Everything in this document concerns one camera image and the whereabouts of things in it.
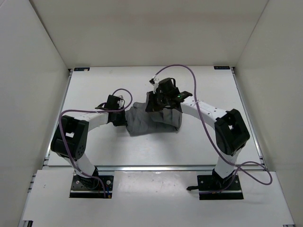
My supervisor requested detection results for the blue label corner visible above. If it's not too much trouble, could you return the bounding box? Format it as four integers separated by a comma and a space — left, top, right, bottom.
73, 67, 90, 71
214, 66, 231, 70

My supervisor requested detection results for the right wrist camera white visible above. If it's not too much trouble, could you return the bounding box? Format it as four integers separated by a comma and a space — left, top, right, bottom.
149, 75, 160, 94

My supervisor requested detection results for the aluminium table rail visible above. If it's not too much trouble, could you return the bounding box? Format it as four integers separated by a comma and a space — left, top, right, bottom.
42, 165, 217, 172
231, 67, 264, 162
42, 68, 73, 168

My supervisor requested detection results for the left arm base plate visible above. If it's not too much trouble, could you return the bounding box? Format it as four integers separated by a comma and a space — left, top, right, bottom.
70, 173, 114, 199

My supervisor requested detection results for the aluminium table right rail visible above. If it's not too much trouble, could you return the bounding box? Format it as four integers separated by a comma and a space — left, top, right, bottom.
231, 67, 264, 162

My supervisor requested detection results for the aluminium table left rail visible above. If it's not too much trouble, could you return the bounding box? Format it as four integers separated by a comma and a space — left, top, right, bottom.
42, 68, 73, 168

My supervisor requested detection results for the aluminium table front rail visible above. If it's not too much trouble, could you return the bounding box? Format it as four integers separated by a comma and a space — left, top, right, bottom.
42, 165, 217, 172

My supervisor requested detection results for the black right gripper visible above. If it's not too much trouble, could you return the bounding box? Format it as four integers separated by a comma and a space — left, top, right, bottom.
145, 91, 170, 113

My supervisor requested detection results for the blue label right corner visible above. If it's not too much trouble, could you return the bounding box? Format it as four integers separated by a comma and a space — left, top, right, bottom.
214, 66, 231, 70

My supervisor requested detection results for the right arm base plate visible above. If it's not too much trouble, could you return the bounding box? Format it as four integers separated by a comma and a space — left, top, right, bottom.
187, 175, 244, 201

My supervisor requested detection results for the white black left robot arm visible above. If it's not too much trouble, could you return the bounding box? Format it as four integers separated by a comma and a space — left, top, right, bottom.
51, 95, 127, 191

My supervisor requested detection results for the blue label left corner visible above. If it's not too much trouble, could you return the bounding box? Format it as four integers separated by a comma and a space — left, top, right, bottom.
73, 67, 90, 71

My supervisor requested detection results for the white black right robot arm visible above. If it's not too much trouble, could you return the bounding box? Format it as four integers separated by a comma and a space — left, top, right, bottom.
146, 77, 250, 191

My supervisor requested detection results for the grey pleated skirt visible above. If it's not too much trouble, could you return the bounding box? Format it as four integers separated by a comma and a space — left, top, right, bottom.
125, 93, 182, 137

